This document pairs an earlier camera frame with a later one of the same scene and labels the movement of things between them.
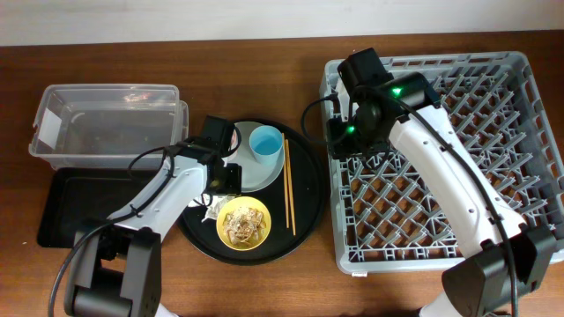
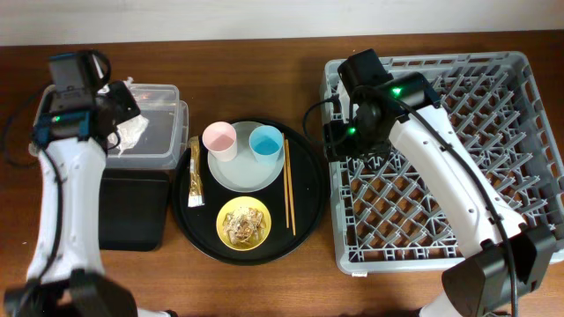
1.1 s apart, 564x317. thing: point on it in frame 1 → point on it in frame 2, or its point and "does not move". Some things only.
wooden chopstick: [290, 186] does not move
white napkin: [212, 202] → [129, 131]
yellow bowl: [243, 224] does not move
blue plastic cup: [266, 143] does not move
